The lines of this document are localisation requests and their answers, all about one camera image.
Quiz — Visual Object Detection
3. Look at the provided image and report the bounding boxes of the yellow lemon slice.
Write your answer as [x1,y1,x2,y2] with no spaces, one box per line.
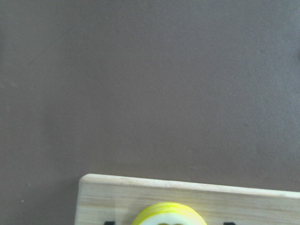
[132,202,206,225]

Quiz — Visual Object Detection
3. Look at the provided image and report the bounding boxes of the wooden cutting board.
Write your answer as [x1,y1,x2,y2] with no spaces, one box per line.
[75,174,300,225]

